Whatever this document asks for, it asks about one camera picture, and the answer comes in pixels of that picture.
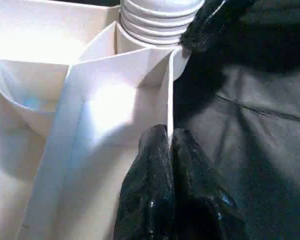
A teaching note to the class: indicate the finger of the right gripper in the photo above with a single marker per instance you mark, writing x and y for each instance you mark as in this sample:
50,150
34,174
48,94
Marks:
207,27

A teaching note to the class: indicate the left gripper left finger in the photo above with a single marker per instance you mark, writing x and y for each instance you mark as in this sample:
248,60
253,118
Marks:
150,190

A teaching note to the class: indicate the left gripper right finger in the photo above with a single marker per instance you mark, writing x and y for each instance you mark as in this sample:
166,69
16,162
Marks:
202,200

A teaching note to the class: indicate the white plastic table leg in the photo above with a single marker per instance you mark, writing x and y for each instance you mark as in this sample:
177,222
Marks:
160,20

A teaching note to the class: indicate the white plastic table top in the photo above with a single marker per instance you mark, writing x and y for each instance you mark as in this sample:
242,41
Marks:
65,125

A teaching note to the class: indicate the black shiny mat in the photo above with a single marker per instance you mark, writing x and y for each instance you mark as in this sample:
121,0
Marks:
252,112

